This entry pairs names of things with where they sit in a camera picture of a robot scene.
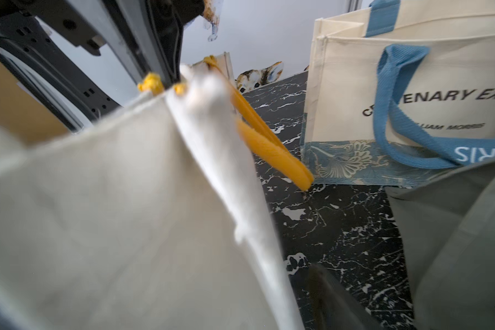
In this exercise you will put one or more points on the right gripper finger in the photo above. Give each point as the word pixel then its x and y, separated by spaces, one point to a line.
pixel 333 306

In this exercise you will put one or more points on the grey-green canvas bag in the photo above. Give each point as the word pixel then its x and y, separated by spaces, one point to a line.
pixel 447 227

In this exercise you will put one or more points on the cream bag with yellow handles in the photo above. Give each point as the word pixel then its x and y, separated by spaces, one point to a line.
pixel 153 218

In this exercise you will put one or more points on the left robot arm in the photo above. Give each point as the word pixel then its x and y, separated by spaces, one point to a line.
pixel 83 59

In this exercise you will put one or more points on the cream bag with blue print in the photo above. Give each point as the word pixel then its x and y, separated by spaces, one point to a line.
pixel 400 92

